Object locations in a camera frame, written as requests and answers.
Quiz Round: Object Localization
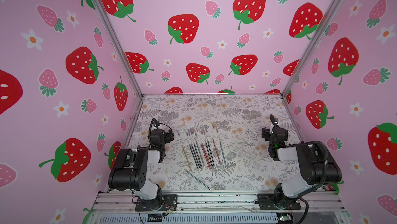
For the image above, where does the red pencil yellow cap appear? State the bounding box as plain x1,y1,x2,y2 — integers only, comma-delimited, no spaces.
213,139,221,164

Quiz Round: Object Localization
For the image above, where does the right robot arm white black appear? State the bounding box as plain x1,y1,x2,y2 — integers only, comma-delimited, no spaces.
261,114,342,203

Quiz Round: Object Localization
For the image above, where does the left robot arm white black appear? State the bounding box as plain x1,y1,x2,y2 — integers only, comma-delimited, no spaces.
108,118,174,202

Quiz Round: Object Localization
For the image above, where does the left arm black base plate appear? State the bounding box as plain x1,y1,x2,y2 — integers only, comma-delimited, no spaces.
135,194,178,212

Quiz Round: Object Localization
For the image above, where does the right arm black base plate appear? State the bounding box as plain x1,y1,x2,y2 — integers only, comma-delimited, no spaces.
254,194,301,211

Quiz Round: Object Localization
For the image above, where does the aluminium frame rail base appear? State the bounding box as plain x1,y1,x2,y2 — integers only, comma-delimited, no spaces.
86,190,353,224

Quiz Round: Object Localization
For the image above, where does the right aluminium corner post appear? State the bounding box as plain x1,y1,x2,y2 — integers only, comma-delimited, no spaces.
281,0,344,100

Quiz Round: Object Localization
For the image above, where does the aluminium corner post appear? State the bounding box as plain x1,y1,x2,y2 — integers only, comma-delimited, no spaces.
91,0,143,99
281,0,344,100

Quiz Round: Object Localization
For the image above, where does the left aluminium corner post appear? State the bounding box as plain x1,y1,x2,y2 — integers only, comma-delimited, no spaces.
91,0,143,99

